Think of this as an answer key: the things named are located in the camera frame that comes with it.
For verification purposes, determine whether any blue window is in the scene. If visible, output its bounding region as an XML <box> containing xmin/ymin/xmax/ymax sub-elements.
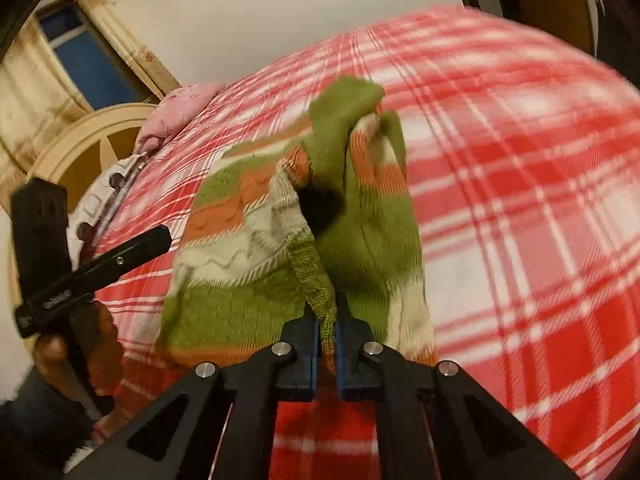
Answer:
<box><xmin>37</xmin><ymin>2</ymin><xmax>151</xmax><ymax>111</ymax></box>

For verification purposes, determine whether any red plaid blanket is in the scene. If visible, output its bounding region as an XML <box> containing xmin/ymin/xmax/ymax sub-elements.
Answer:
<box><xmin>92</xmin><ymin>5</ymin><xmax>640</xmax><ymax>480</ymax></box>

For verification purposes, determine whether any green striped knit sweater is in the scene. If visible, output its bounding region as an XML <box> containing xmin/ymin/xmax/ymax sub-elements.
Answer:
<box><xmin>155</xmin><ymin>76</ymin><xmax>436</xmax><ymax>376</ymax></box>

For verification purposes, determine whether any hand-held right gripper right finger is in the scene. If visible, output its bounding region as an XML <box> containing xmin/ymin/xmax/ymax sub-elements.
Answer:
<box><xmin>335</xmin><ymin>292</ymin><xmax>581</xmax><ymax>480</ymax></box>

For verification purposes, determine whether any cream wooden headboard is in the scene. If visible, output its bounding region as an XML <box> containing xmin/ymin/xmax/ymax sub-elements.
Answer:
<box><xmin>27</xmin><ymin>102</ymin><xmax>161</xmax><ymax>212</ymax></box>

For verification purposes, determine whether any white patterned pillow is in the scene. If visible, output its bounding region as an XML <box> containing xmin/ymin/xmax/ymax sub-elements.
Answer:
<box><xmin>67</xmin><ymin>154</ymin><xmax>149</xmax><ymax>262</ymax></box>

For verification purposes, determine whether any pink pillow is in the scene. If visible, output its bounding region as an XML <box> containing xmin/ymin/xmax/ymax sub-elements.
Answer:
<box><xmin>134</xmin><ymin>81</ymin><xmax>226</xmax><ymax>154</ymax></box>

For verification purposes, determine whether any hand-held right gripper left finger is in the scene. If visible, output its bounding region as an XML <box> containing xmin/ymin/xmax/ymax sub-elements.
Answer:
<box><xmin>65</xmin><ymin>305</ymin><xmax>321</xmax><ymax>480</ymax></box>

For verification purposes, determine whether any beige curtain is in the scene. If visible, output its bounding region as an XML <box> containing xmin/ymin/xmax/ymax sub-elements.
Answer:
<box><xmin>0</xmin><ymin>15</ymin><xmax>94</xmax><ymax>187</ymax></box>

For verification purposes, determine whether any person's left forearm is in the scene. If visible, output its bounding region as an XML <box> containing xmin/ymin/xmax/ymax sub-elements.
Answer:
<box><xmin>0</xmin><ymin>367</ymin><xmax>97</xmax><ymax>467</ymax></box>

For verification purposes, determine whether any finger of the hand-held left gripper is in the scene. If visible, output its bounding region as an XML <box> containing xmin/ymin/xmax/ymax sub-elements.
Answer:
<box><xmin>92</xmin><ymin>225</ymin><xmax>174</xmax><ymax>291</ymax></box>

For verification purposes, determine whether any person's left hand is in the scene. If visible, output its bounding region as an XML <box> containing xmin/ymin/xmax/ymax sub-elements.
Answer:
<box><xmin>34</xmin><ymin>304</ymin><xmax>125</xmax><ymax>413</ymax></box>

